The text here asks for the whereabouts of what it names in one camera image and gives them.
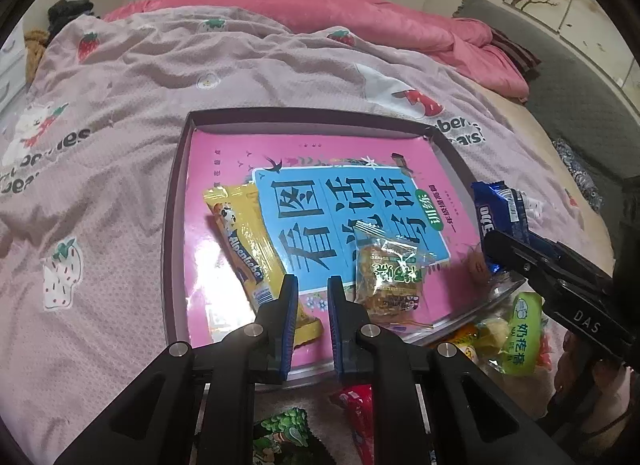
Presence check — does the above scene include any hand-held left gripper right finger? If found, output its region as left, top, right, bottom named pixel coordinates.
left=327, top=275, right=576, bottom=465

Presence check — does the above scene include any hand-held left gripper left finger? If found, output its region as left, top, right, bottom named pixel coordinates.
left=55, top=274, right=301, bottom=465

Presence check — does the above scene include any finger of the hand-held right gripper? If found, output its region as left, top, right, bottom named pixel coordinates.
left=482, top=228, right=540, bottom=291
left=522, top=234, right=568, bottom=260

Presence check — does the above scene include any blue cookie packet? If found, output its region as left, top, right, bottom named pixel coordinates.
left=472, top=180, right=545, bottom=272

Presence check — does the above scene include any green candy packet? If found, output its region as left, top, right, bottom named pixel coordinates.
left=501, top=292, right=547, bottom=377

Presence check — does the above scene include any clear brown pastry packet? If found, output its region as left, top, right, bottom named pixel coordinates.
left=351, top=224, right=437, bottom=332

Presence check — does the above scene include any clear crispy snack packet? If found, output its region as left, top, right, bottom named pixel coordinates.
left=470, top=314, right=509, bottom=372

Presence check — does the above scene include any red snack packet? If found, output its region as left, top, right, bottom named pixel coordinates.
left=329, top=384, right=376, bottom=465

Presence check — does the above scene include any yellow candy stick packet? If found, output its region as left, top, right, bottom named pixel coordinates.
left=202, top=183, right=324, bottom=347

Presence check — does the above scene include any black green pea packet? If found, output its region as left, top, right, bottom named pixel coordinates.
left=252, top=407, right=327, bottom=465

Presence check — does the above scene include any dark cardboard tray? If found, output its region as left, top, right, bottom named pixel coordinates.
left=162, top=106, right=494, bottom=391

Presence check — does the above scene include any person's right hand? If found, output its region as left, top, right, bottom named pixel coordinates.
left=552, top=352, right=633, bottom=438

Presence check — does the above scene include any patterned dark cloth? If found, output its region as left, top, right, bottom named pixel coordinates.
left=552, top=137, right=602, bottom=212

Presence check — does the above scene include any beige bed sheet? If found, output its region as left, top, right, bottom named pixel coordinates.
left=474, top=79, right=617, bottom=267

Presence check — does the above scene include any grey padded headboard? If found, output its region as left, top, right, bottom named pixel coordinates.
left=452, top=0, right=640, bottom=187

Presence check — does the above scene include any pink book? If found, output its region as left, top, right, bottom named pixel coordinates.
left=182, top=128, right=481, bottom=372

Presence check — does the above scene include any striped pillow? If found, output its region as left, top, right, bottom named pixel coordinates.
left=487, top=27, right=544, bottom=80

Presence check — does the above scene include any strawberry printed blanket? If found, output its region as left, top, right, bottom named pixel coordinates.
left=0, top=5, right=616, bottom=465

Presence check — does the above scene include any pink quilt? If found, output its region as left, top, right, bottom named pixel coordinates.
left=101, top=0, right=532, bottom=104

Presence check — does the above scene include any white drawer cabinet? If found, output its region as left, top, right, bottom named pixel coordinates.
left=0, top=20, right=29, bottom=117

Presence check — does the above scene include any dark clothes pile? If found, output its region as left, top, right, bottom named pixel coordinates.
left=47, top=0, right=96, bottom=32

